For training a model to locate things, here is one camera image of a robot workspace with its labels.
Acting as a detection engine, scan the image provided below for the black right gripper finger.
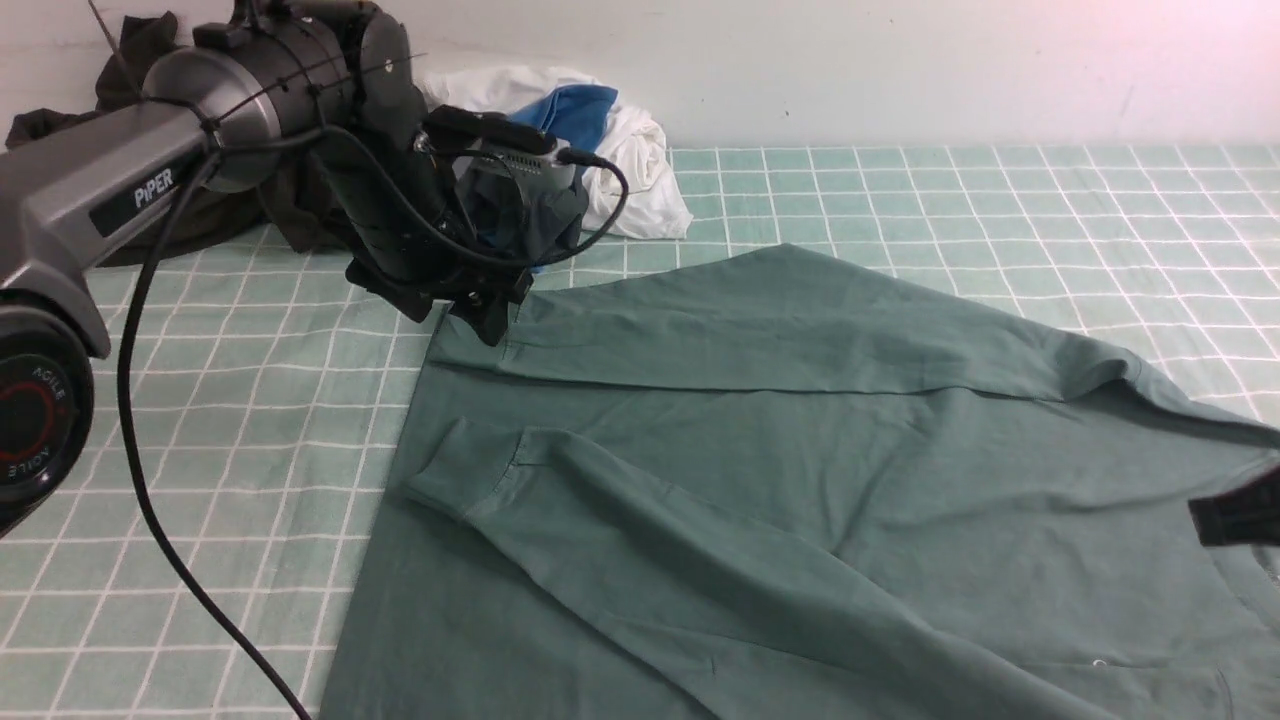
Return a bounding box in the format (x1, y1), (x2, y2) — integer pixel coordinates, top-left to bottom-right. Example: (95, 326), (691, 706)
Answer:
(1188, 480), (1279, 547)

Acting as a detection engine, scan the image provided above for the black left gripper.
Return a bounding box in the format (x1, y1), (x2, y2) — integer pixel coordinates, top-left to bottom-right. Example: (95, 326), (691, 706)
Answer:
(312, 126), (532, 347)

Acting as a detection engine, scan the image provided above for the green long-sleeve top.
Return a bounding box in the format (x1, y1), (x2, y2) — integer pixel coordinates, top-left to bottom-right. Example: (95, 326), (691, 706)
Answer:
(319, 245), (1277, 719)

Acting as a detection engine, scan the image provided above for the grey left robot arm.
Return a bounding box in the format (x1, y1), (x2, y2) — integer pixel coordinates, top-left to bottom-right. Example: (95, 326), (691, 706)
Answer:
(1, 1), (532, 532)

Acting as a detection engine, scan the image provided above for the dark teal crumpled garment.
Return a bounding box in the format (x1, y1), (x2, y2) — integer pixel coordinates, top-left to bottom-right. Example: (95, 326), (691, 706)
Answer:
(463, 170), (589, 266)

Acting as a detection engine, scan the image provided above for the white crumpled garment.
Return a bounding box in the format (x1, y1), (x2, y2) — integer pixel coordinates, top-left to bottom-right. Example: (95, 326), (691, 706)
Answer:
(419, 65), (692, 240)

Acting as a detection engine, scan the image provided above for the blue crumpled garment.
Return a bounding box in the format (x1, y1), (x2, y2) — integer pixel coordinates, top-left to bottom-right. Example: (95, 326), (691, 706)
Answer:
(530, 85), (620, 273)

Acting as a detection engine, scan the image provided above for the black-brown crumpled garment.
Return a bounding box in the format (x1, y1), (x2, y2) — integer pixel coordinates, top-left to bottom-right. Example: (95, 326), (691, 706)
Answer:
(5, 12), (355, 259)

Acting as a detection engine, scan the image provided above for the green checkered table cloth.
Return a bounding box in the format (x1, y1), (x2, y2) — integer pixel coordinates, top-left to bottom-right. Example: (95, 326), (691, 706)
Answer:
(1, 146), (1279, 719)

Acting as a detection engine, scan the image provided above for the black camera cable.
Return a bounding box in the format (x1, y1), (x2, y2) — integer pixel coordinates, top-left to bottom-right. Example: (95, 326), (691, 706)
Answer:
(116, 126), (631, 720)

